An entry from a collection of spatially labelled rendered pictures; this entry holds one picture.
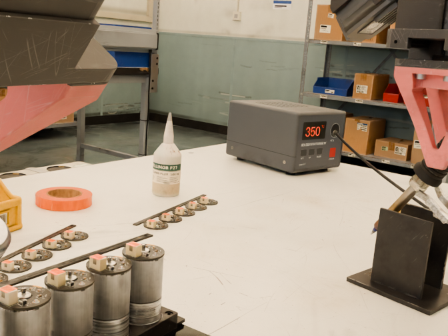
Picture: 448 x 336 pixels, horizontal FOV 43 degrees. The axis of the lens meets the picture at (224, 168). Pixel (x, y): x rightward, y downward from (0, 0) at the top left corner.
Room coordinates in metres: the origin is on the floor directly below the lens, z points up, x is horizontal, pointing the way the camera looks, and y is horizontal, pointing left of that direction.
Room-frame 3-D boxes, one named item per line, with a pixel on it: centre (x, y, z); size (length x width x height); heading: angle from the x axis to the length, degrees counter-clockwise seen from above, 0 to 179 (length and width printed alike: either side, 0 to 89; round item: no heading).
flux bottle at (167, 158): (0.68, 0.07, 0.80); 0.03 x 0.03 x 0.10
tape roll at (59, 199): (0.61, 0.17, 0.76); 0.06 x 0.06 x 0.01
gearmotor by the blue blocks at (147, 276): (0.32, 0.04, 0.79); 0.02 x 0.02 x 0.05
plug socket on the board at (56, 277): (0.27, 0.08, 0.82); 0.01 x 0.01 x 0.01; 57
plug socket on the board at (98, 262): (0.29, 0.06, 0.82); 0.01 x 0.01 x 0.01; 57
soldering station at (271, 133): (0.92, -0.09, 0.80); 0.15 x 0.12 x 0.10; 42
